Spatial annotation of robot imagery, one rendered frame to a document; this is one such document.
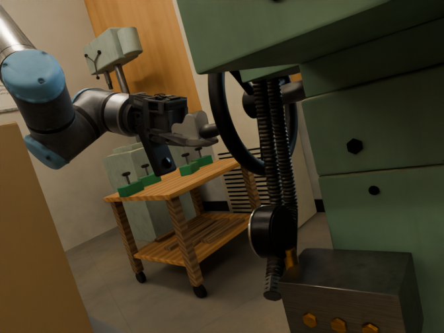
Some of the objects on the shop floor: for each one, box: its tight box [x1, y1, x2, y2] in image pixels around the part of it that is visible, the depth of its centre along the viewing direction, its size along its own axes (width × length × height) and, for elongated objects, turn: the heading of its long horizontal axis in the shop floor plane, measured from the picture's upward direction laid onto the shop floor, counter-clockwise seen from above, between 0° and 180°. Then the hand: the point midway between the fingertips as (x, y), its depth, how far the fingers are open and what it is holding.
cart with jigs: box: [103, 147, 261, 298], centre depth 190 cm, size 66×57×64 cm
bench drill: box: [83, 26, 197, 242], centre depth 267 cm, size 48×62×158 cm
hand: (211, 143), depth 62 cm, fingers closed
